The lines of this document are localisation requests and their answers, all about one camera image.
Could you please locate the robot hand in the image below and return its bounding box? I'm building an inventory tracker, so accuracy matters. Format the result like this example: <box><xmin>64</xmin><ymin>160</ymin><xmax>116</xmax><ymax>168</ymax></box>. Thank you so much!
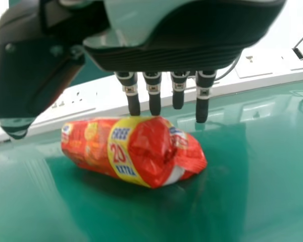
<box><xmin>0</xmin><ymin>0</ymin><xmax>288</xmax><ymax>139</ymax></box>

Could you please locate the red biscuit packet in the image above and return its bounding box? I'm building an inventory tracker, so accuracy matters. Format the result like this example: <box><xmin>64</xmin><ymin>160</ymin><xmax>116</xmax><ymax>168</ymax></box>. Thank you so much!
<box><xmin>61</xmin><ymin>115</ymin><xmax>208</xmax><ymax>189</ymax></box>

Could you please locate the white socket panel with switch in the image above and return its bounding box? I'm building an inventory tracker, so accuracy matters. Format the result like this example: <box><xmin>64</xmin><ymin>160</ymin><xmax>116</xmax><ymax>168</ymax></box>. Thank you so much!
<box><xmin>235</xmin><ymin>47</ymin><xmax>303</xmax><ymax>79</ymax></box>

